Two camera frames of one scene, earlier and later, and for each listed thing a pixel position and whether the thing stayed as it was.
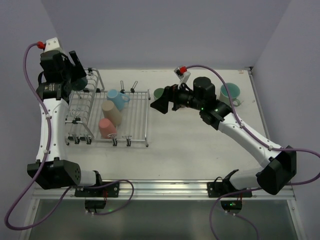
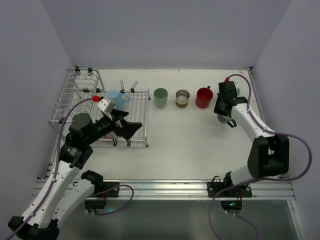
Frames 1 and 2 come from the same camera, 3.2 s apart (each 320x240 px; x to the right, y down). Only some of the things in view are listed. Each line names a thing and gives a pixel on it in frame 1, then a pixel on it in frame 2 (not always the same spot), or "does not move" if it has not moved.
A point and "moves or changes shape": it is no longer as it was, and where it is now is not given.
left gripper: x=75 y=69 -> x=118 y=122
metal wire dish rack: x=101 y=114 does not move
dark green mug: x=80 y=84 moves or changes shape
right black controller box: x=232 y=206 does not move
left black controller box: x=95 y=204 does not move
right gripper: x=171 y=97 -> x=231 y=123
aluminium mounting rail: x=159 y=189 does not move
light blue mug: x=118 y=99 does not move
